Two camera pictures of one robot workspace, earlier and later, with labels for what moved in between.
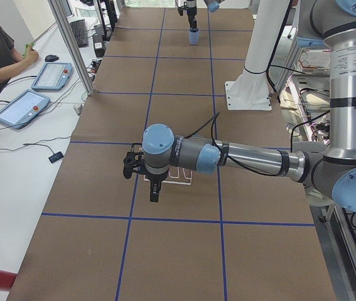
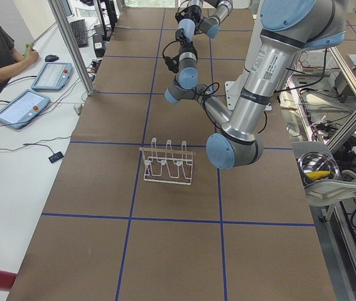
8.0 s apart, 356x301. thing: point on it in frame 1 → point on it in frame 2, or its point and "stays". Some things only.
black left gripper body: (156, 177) → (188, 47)
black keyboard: (79, 30) stays
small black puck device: (56, 157) stays
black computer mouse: (51, 58) stays
